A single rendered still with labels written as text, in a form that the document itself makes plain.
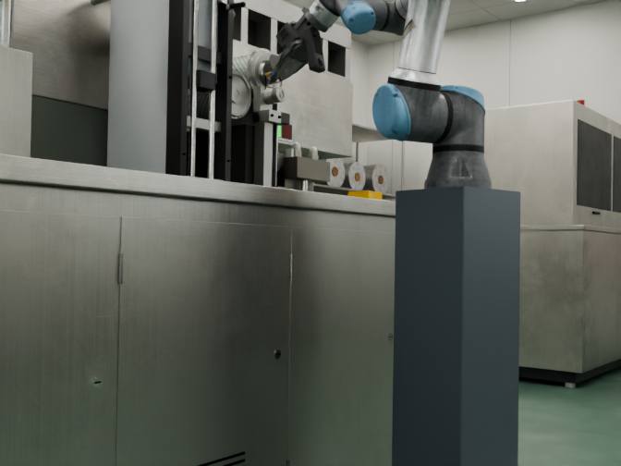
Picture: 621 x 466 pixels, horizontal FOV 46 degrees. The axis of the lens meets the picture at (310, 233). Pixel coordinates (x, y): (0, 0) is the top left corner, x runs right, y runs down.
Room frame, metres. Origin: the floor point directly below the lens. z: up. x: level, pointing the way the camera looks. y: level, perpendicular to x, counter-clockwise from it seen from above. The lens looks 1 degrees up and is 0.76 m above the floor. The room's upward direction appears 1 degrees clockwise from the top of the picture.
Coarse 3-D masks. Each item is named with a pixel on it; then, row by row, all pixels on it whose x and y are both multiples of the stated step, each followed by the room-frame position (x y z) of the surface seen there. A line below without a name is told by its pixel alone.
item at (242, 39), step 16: (240, 0) 2.44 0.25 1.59; (256, 0) 2.50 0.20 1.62; (272, 0) 2.56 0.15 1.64; (240, 16) 2.45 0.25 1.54; (256, 16) 2.55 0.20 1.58; (272, 16) 2.56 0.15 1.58; (288, 16) 2.64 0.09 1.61; (240, 32) 2.45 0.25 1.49; (256, 32) 2.61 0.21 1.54; (272, 32) 2.57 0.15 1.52; (320, 32) 2.79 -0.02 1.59; (336, 32) 2.87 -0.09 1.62; (256, 48) 2.50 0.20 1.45; (272, 48) 2.57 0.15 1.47; (336, 48) 2.94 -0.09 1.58; (336, 64) 2.95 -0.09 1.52
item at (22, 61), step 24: (0, 0) 1.52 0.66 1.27; (0, 24) 1.52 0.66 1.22; (0, 48) 1.49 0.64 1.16; (0, 72) 1.49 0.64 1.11; (24, 72) 1.54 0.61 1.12; (0, 96) 1.50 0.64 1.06; (24, 96) 1.54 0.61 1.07; (0, 120) 1.50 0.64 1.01; (24, 120) 1.54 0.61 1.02; (0, 144) 1.50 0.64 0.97; (24, 144) 1.54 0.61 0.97
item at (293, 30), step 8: (304, 8) 1.94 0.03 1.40; (304, 16) 1.94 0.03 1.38; (288, 24) 1.95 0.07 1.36; (296, 24) 1.96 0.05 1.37; (304, 24) 1.95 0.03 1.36; (312, 24) 1.91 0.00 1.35; (280, 32) 1.97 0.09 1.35; (288, 32) 1.95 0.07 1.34; (296, 32) 1.94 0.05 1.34; (280, 40) 1.97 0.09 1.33; (288, 40) 1.96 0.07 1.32; (296, 40) 1.94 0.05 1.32; (304, 40) 1.94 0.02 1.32; (296, 48) 1.94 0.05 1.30; (304, 48) 1.95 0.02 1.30; (296, 56) 1.96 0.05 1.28; (304, 56) 1.98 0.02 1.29
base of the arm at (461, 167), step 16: (448, 144) 1.62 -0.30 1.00; (464, 144) 1.61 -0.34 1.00; (432, 160) 1.66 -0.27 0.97; (448, 160) 1.61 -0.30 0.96; (464, 160) 1.61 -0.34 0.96; (480, 160) 1.62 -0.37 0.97; (432, 176) 1.63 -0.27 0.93; (448, 176) 1.60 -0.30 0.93; (464, 176) 1.60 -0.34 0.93; (480, 176) 1.60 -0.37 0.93
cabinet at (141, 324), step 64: (0, 192) 1.16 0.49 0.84; (64, 192) 1.25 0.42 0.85; (0, 256) 1.16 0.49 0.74; (64, 256) 1.25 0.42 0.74; (128, 256) 1.35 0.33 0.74; (192, 256) 1.48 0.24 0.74; (256, 256) 1.63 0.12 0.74; (320, 256) 1.82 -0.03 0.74; (384, 256) 2.05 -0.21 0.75; (0, 320) 1.16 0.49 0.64; (64, 320) 1.25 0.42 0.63; (128, 320) 1.36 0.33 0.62; (192, 320) 1.48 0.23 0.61; (256, 320) 1.63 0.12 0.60; (320, 320) 1.82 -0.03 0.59; (384, 320) 2.06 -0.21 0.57; (0, 384) 1.16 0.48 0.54; (64, 384) 1.25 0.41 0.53; (128, 384) 1.36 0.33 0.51; (192, 384) 1.49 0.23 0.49; (256, 384) 1.64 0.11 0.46; (320, 384) 1.82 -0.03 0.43; (384, 384) 2.06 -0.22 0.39; (0, 448) 1.16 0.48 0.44; (64, 448) 1.26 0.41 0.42; (128, 448) 1.36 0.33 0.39; (192, 448) 1.49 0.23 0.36; (256, 448) 1.64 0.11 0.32; (320, 448) 1.83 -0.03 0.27; (384, 448) 2.06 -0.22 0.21
